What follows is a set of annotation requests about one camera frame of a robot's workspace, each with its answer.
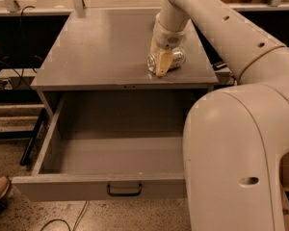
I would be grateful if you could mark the open grey top drawer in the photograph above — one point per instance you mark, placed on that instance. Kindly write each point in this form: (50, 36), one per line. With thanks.
(120, 137)

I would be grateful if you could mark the black drawer handle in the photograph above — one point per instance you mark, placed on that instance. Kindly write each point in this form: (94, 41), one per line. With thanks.
(124, 191)

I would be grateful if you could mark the small black power adapter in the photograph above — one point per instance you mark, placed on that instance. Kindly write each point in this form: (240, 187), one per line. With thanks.
(219, 65)

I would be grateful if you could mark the grey cabinet with flat top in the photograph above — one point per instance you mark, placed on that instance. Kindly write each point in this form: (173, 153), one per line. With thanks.
(106, 49)

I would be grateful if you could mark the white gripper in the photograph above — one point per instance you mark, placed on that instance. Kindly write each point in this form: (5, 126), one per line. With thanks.
(168, 38)

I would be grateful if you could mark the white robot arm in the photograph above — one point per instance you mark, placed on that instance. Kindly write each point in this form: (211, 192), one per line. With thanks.
(234, 138)

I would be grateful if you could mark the silver green 7up can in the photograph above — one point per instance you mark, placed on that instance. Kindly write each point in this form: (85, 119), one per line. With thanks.
(179, 58)

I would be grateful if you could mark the black leg on left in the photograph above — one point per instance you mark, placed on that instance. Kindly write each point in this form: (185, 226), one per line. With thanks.
(25, 159)

